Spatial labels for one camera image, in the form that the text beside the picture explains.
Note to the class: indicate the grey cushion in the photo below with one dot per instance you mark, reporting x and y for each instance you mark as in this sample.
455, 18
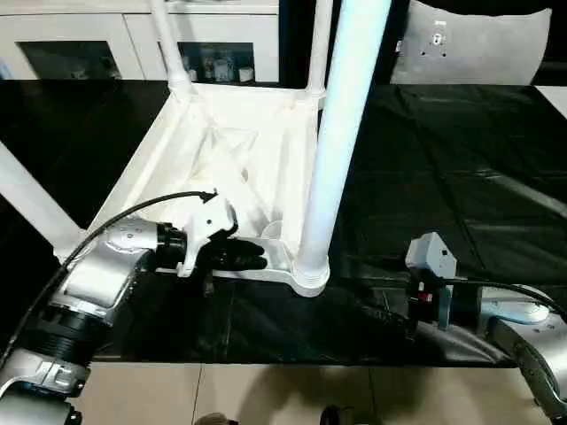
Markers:
469, 48

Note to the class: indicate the black flat monitor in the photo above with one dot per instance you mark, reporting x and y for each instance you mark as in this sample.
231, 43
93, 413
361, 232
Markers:
556, 71

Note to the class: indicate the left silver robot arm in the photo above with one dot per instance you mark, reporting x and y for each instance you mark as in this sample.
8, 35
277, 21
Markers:
97, 270

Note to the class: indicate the dark olive round object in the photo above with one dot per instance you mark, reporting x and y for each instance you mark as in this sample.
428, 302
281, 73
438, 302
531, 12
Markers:
213, 419

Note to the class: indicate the white flat board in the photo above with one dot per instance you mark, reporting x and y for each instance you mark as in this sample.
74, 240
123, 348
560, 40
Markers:
553, 95

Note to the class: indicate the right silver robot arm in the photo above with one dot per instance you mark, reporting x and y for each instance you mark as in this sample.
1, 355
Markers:
522, 323

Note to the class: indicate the white plastic table top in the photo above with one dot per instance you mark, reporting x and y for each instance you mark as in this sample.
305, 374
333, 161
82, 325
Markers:
221, 155

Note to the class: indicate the white plastic table leg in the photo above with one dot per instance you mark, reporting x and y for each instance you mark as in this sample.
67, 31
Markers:
341, 133
170, 48
35, 195
320, 48

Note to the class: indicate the white cabinet with glass doors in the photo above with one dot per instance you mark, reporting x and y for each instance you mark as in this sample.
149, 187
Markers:
88, 26

